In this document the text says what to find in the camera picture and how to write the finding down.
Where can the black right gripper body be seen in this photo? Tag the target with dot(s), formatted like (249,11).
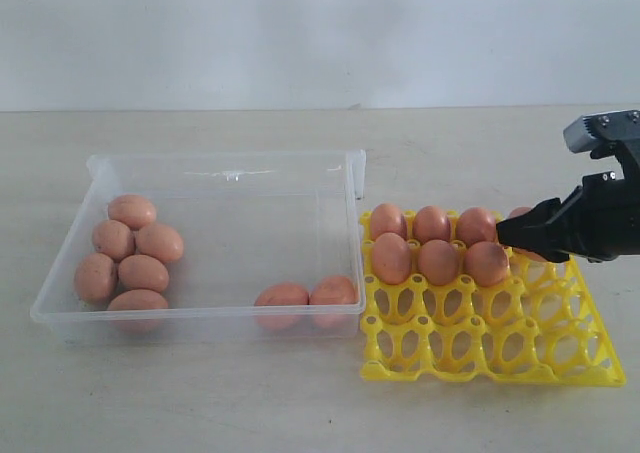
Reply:
(599,220)

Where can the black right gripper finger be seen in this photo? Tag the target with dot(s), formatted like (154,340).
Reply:
(529,238)
(545,213)

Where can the brown egg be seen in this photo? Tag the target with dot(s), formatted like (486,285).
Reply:
(138,300)
(520,213)
(333,290)
(438,262)
(114,239)
(431,223)
(143,272)
(135,211)
(474,225)
(160,241)
(282,294)
(95,278)
(391,258)
(387,218)
(486,263)

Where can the yellow plastic egg tray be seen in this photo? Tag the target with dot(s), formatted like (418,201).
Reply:
(539,326)

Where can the clear plastic bin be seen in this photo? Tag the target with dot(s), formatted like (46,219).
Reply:
(249,220)

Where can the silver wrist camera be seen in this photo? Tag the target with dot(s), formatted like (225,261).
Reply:
(604,134)

